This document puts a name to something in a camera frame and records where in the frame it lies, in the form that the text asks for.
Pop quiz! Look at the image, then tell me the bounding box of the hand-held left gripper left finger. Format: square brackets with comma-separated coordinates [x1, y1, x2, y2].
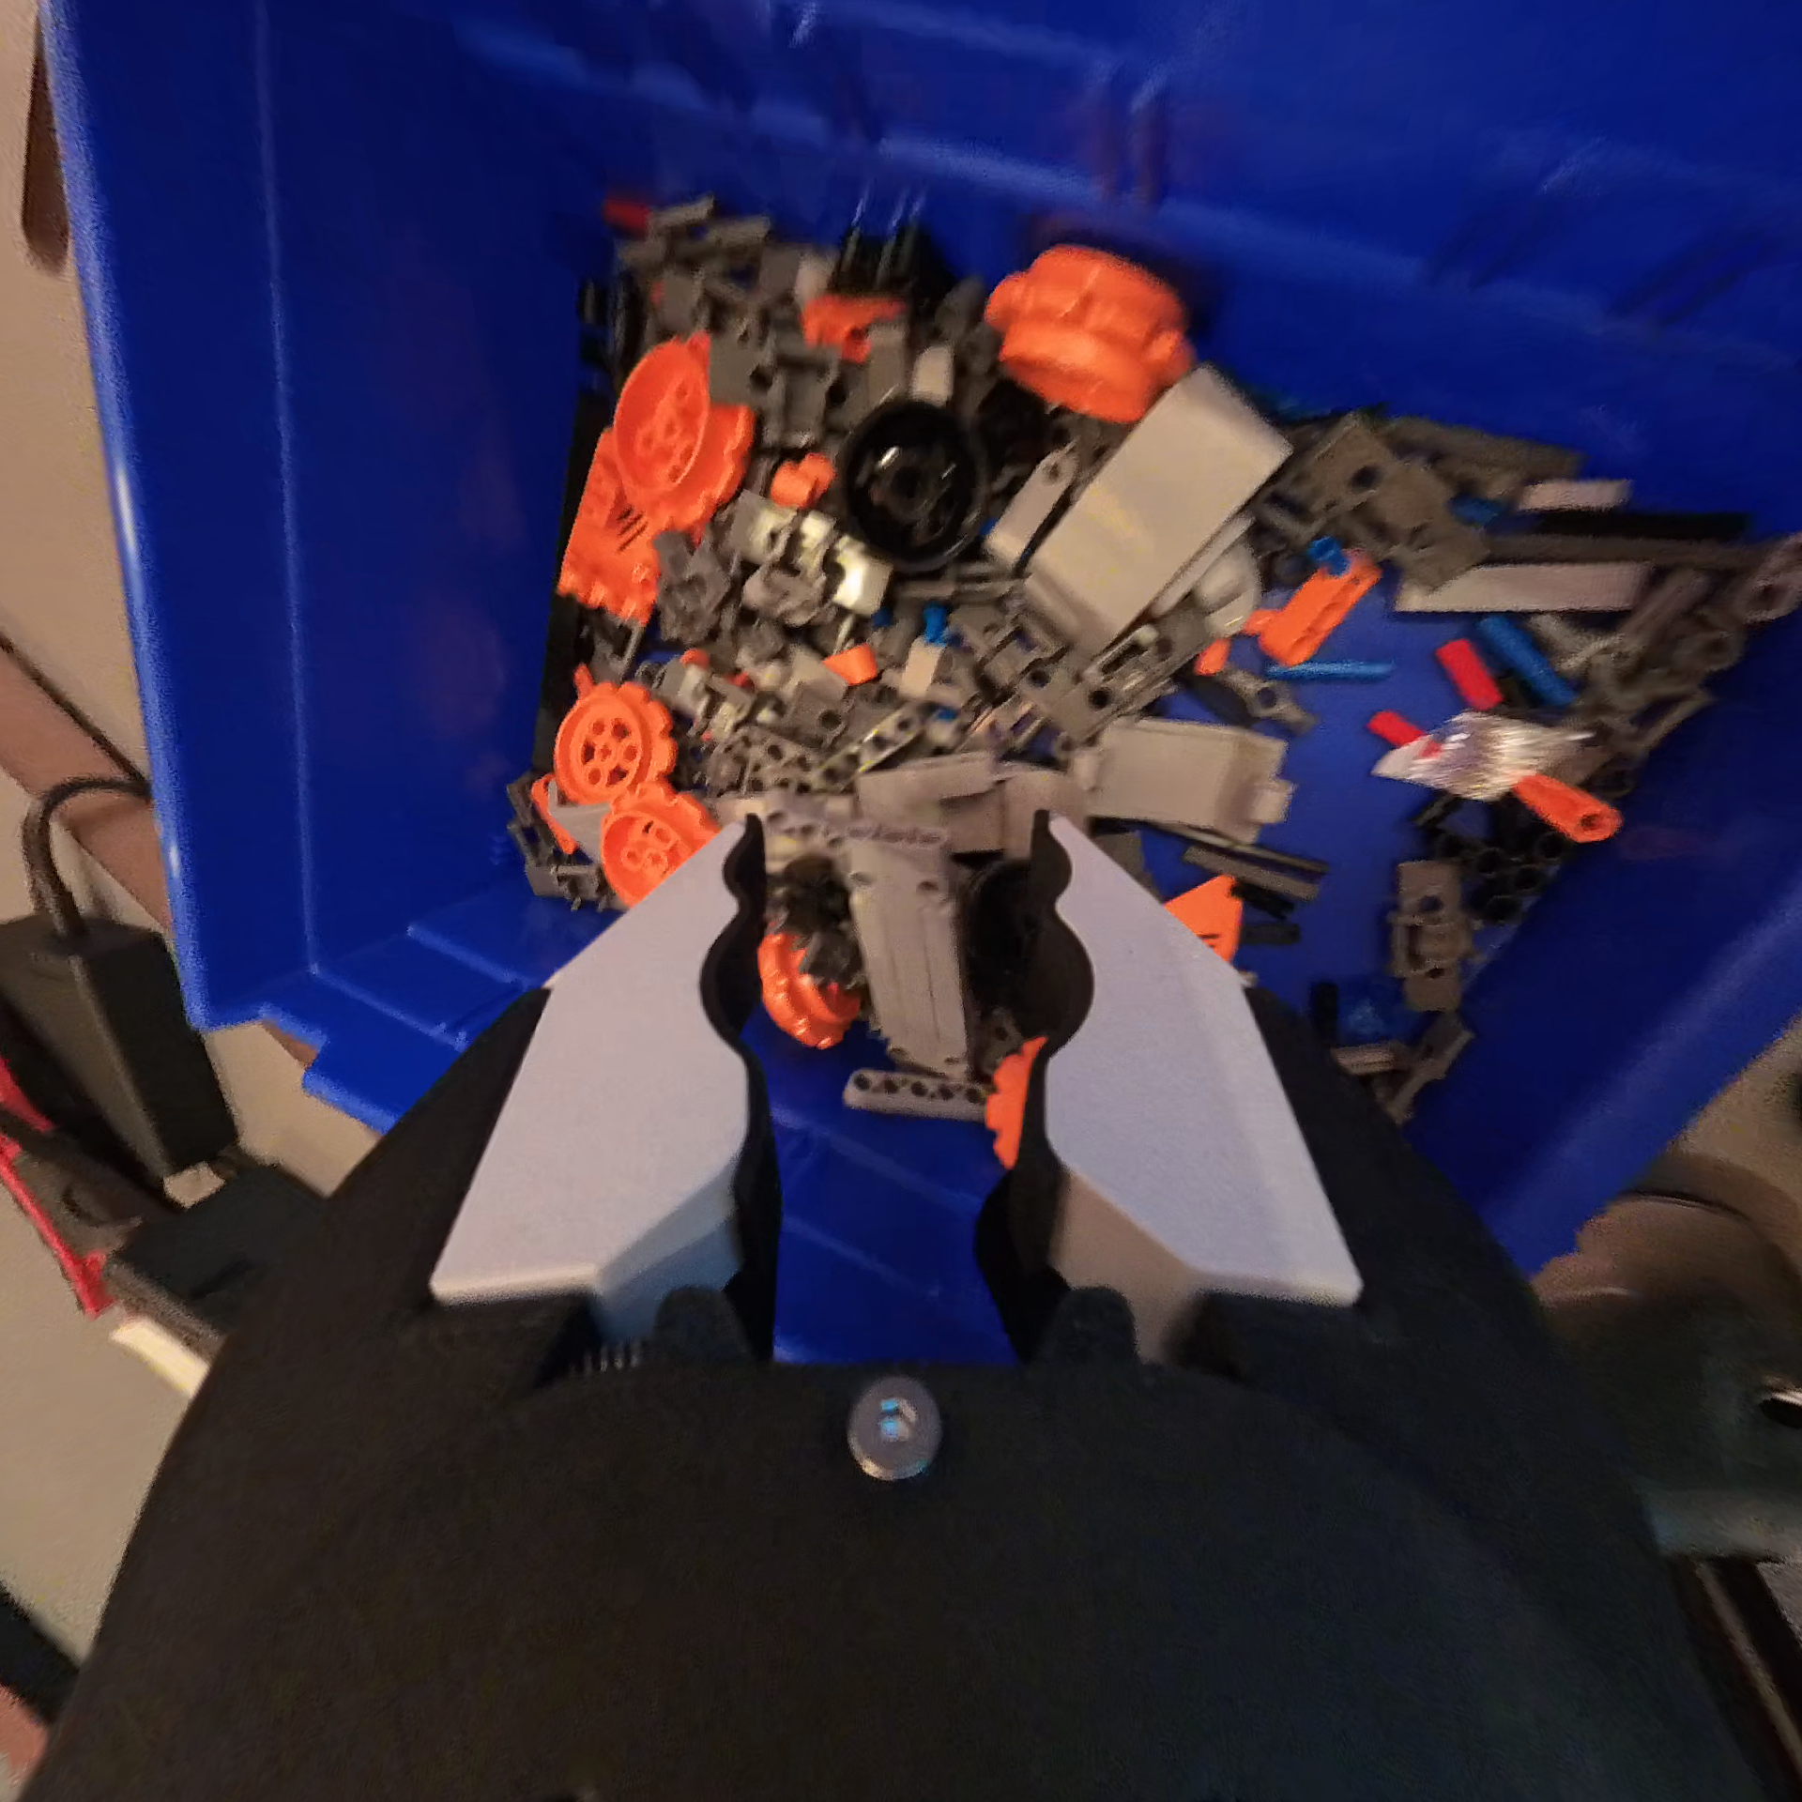
[429, 814, 784, 1362]

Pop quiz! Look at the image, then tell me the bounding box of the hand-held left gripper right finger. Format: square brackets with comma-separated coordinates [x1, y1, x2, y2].
[974, 809, 1365, 1364]

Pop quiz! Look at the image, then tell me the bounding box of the pile of toy brick parts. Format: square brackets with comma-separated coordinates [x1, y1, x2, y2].
[505, 197, 1802, 1129]

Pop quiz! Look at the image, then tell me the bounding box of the blue plastic bin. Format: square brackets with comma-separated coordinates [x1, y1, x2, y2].
[39, 0, 1802, 1367]

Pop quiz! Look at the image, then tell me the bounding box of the black power adapter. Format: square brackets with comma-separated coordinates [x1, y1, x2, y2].
[0, 917, 240, 1184]

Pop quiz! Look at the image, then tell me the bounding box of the red strap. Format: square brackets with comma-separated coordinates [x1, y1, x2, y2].
[0, 1099, 117, 1320]

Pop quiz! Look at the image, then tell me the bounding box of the black cable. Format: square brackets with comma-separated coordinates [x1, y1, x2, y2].
[21, 776, 157, 933]

